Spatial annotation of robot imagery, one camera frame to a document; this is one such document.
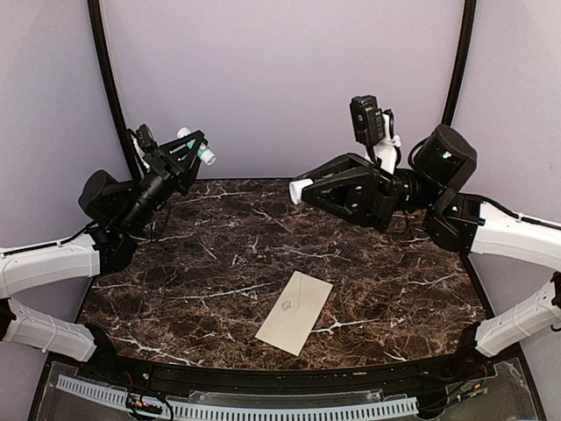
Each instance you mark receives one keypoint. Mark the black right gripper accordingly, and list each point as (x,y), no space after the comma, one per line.
(362,193)

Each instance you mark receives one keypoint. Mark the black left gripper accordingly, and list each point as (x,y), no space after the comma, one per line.
(180,178)

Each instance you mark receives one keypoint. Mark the small glue bottle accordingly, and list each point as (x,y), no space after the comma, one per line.
(204,153)

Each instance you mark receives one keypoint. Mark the grey glue bottle cap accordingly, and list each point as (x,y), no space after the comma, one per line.
(296,188)

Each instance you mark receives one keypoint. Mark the cream envelope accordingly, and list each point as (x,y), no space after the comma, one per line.
(292,318)

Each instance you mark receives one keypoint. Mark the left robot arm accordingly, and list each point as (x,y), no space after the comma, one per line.
(118,213)

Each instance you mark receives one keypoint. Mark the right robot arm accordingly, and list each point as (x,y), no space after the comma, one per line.
(439,167)

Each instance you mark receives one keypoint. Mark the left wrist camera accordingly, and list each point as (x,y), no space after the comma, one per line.
(143,143)

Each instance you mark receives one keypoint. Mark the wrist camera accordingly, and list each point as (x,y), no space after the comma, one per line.
(374,129)
(143,143)

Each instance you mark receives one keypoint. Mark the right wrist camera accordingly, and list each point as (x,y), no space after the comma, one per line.
(374,129)

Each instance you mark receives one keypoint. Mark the black corner frame post left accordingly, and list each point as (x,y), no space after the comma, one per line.
(110,87)

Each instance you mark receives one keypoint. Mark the black corner frame post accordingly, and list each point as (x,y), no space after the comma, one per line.
(460,61)
(110,87)

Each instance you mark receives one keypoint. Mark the black corner frame post right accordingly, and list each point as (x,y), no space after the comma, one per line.
(460,61)

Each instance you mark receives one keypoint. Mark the black front rail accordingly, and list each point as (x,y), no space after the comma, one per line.
(424,376)

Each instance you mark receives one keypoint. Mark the white slotted cable duct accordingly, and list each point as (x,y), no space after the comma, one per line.
(222,406)

